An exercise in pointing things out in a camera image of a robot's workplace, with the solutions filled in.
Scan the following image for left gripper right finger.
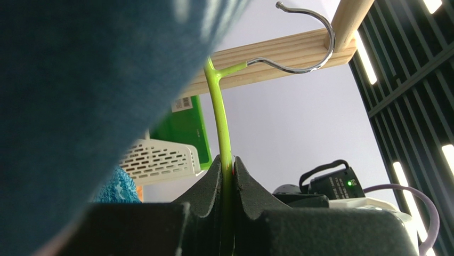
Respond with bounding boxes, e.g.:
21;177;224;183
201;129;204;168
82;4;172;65
233;157;419;255

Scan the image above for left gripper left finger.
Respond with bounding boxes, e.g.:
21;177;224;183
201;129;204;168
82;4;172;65
58;157;222;255

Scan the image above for green plastic hanger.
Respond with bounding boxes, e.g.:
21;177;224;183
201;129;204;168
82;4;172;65
202;1;336;256

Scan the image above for blue patterned shorts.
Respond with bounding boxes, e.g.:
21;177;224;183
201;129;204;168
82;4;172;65
1;1;248;255

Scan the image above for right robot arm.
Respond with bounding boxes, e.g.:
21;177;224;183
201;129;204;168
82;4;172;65
272;159;420;255

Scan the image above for white perforated file organizer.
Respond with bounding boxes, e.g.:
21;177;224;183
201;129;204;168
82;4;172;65
119;139;202;186

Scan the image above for green plastic folder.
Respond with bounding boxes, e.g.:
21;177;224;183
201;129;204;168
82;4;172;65
150;96;212;171

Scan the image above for wooden clothes rack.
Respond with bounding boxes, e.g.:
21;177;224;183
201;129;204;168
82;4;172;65
179;0;375;99

